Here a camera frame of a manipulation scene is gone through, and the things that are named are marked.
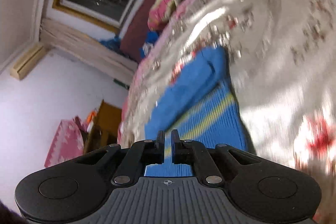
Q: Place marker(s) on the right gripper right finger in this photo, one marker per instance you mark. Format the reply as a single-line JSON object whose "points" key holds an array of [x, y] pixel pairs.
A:
{"points": [[195, 154]]}

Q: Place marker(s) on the blue plastic bag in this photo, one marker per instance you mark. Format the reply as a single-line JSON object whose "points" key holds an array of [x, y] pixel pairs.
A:
{"points": [[113, 44]]}

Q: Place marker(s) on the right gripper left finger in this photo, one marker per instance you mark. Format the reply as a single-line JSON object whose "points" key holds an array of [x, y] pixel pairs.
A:
{"points": [[135, 159]]}

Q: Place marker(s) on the blue clothes on sofa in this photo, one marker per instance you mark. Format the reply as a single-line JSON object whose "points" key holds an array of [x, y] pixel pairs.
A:
{"points": [[148, 45]]}

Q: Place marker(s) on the left beige curtain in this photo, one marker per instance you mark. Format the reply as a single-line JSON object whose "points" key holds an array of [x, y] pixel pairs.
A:
{"points": [[87, 49]]}

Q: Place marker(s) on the wooden desk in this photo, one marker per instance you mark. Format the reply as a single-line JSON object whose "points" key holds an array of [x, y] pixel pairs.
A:
{"points": [[105, 128]]}

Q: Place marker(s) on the pink floral bag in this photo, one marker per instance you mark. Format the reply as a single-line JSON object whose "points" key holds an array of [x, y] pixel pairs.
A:
{"points": [[68, 142]]}

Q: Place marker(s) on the orange item on desk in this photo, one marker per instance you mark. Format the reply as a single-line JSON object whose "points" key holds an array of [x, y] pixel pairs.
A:
{"points": [[91, 116]]}

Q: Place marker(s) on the maroon sofa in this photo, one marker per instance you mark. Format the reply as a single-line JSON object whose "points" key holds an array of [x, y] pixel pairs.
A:
{"points": [[135, 35]]}

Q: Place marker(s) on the blue striped knit sweater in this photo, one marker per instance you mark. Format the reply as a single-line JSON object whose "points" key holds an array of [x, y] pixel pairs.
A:
{"points": [[201, 107]]}

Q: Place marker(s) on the floral satin bedspread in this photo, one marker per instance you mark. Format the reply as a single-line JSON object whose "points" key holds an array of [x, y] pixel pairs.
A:
{"points": [[282, 63]]}

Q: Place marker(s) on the wall air conditioner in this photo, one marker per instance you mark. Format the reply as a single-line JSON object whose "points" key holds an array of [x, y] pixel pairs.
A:
{"points": [[28, 60]]}

